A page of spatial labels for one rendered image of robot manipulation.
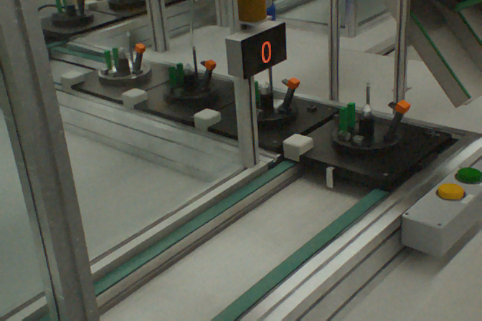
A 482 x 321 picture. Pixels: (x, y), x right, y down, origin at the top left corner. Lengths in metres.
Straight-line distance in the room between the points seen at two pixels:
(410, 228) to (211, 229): 0.34
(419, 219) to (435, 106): 0.72
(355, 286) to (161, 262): 0.32
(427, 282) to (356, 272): 0.15
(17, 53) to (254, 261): 0.71
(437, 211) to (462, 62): 0.49
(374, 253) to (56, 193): 0.68
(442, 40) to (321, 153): 0.41
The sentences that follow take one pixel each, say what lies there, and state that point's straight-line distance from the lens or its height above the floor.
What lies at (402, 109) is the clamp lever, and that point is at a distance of 1.34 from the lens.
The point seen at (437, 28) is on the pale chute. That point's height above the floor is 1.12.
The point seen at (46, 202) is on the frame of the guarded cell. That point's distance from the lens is 0.58.
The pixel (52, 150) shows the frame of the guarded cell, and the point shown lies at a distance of 0.57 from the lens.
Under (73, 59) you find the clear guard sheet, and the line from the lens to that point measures 1.02.
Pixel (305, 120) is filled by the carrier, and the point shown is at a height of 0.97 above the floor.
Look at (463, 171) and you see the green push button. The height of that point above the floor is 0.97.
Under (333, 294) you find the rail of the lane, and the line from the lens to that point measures 1.08.
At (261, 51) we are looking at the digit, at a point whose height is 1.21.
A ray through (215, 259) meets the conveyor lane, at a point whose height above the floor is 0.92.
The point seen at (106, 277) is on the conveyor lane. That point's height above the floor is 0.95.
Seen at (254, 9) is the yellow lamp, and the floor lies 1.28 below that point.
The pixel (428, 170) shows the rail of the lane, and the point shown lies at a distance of 1.34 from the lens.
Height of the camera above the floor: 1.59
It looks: 26 degrees down
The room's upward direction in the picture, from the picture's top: 5 degrees counter-clockwise
